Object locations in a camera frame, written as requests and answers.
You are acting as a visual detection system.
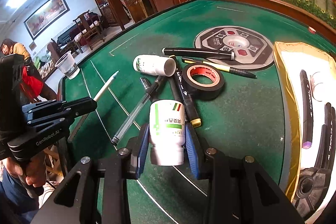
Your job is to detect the framed wall painting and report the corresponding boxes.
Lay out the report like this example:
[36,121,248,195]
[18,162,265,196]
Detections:
[23,0,70,41]

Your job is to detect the white bottle with leaf print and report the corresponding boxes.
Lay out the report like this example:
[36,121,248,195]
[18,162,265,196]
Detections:
[133,54,176,76]

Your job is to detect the wooden armchair with cushion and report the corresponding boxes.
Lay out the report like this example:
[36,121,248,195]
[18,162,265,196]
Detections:
[73,9,106,50]

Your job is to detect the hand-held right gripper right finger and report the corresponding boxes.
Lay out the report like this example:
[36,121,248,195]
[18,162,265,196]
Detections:
[185,123,305,224]

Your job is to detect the clear barrel pen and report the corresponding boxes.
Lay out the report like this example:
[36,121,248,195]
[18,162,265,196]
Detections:
[110,76,165,146]

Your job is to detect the black marker with yellow end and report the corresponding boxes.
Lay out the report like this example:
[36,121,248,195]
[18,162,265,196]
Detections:
[169,55,202,127]

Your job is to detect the black electrical tape roll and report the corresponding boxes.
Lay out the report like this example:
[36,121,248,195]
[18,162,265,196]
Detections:
[182,62,226,101]

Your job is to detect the black heart-shaped plastic part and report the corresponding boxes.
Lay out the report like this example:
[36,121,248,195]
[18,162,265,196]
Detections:
[291,167,336,220]

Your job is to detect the white bottle with green label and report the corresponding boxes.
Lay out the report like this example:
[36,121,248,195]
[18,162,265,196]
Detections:
[149,99,186,166]

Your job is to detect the clear plastic cup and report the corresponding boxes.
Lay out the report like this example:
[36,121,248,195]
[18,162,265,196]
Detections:
[54,50,80,80]

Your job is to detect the wooden chair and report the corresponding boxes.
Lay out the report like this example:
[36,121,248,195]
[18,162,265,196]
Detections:
[100,0,158,31]

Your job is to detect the person's blue trousers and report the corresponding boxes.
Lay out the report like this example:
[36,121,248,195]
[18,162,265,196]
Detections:
[0,158,40,224]

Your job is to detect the gold cardboard box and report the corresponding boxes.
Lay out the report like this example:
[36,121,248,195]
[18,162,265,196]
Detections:
[273,41,336,224]

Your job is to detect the yellow and black pen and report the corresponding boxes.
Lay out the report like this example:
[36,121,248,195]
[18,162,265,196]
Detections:
[181,56,258,79]

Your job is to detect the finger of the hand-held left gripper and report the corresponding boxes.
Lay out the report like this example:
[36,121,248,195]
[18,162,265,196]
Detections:
[26,112,77,133]
[22,97,98,121]

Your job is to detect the round table control panel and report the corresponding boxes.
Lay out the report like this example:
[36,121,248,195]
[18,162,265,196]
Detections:
[194,26,275,72]

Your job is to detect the white pen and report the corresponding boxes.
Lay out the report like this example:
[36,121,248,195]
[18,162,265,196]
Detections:
[93,70,119,102]

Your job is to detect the person's left hand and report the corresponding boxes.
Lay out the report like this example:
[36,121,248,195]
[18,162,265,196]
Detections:
[8,151,48,188]

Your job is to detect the black marker with purple end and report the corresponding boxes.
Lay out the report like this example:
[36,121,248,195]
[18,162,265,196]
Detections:
[300,69,315,149]

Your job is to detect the black marker with grey cap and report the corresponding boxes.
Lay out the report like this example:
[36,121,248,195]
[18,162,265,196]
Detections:
[162,47,236,60]

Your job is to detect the dark translucent pen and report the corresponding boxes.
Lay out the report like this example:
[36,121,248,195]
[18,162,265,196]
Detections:
[140,77,158,102]

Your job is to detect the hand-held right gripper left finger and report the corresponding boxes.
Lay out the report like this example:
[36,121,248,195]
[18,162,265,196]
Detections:
[31,123,151,224]

